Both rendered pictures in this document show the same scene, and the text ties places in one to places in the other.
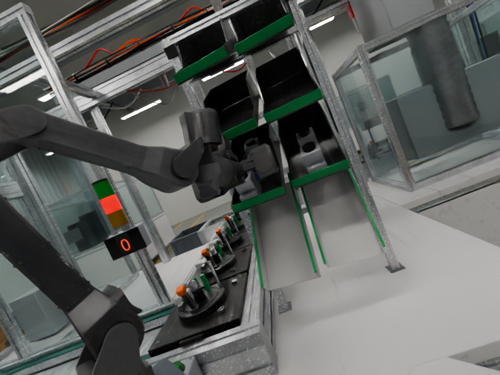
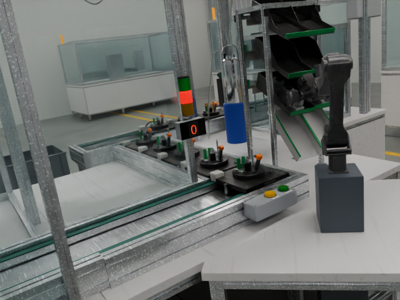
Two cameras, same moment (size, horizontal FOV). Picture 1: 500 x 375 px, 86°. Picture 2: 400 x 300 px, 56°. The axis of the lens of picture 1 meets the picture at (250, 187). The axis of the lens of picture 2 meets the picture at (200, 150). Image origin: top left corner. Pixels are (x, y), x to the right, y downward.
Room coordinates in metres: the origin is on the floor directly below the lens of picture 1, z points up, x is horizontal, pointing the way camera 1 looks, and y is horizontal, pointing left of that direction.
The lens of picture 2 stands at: (-0.34, 1.36, 1.53)
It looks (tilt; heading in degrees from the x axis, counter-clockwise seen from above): 15 degrees down; 321
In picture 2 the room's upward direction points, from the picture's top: 7 degrees counter-clockwise
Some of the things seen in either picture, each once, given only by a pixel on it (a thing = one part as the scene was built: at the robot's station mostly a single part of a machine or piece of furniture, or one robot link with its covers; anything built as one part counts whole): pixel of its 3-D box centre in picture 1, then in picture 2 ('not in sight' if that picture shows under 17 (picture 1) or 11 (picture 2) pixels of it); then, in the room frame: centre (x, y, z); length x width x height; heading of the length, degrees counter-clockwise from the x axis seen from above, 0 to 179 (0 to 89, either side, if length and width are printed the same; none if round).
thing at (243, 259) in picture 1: (215, 257); (212, 155); (0.98, 0.22, 1.01); 0.24 x 0.24 x 0.13; 84
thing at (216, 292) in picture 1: (202, 302); (248, 172); (0.72, 0.25, 0.98); 0.14 x 0.14 x 0.02
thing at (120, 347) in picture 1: (105, 350); (335, 144); (0.32, 0.24, 1.15); 0.09 x 0.07 x 0.06; 40
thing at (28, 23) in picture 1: (99, 167); (177, 65); (0.89, 0.42, 1.46); 0.03 x 0.03 x 1.00; 84
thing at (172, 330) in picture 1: (204, 309); (249, 176); (0.72, 0.25, 0.96); 0.24 x 0.24 x 0.02; 84
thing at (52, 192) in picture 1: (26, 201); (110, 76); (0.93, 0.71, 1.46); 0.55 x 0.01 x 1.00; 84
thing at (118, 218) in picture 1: (117, 219); (187, 109); (0.86, 0.42, 1.28); 0.05 x 0.05 x 0.05
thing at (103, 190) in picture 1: (103, 190); (184, 84); (0.86, 0.42, 1.38); 0.05 x 0.05 x 0.05
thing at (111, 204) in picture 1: (111, 204); (186, 96); (0.86, 0.42, 1.33); 0.05 x 0.05 x 0.05
